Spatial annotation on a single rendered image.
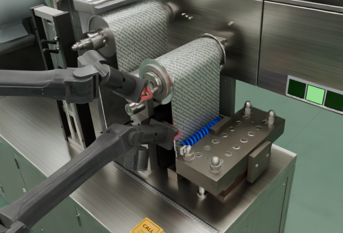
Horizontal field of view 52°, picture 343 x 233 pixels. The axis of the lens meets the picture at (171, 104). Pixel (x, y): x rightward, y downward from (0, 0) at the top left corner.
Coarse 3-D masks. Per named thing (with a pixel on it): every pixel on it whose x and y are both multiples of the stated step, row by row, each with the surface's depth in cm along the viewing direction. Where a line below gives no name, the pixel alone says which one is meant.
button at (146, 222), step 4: (144, 220) 104; (148, 220) 103; (140, 224) 102; (144, 224) 102; (148, 224) 102; (152, 224) 102; (156, 224) 102; (136, 228) 101; (140, 228) 101; (144, 228) 101; (148, 228) 101; (152, 228) 101; (156, 228) 101; (160, 228) 101; (132, 232) 100; (136, 232) 100; (140, 232) 100; (144, 232) 100; (148, 232) 100; (152, 232) 100; (156, 232) 100; (160, 232) 100
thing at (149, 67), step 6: (144, 66) 106; (150, 66) 104; (156, 66) 103; (144, 72) 107; (156, 72) 103; (162, 72) 102; (162, 78) 103; (168, 90) 104; (156, 96) 109; (162, 96) 106
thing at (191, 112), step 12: (204, 84) 115; (216, 84) 121; (192, 96) 113; (204, 96) 118; (216, 96) 123; (180, 108) 110; (192, 108) 115; (204, 108) 120; (216, 108) 126; (180, 120) 112; (192, 120) 117; (204, 120) 123; (192, 132) 120; (180, 144) 117
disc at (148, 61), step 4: (144, 60) 106; (148, 60) 105; (152, 60) 103; (140, 64) 108; (144, 64) 107; (152, 64) 104; (156, 64) 103; (160, 64) 102; (140, 68) 109; (160, 68) 102; (164, 68) 101; (140, 72) 110; (164, 72) 102; (140, 76) 111; (168, 76) 101; (168, 80) 102; (168, 84) 103; (172, 84) 102; (172, 88) 102; (168, 92) 104; (172, 92) 103; (168, 96) 105; (172, 96) 104; (156, 100) 110; (160, 100) 109; (164, 100) 107; (168, 100) 106; (164, 104) 108
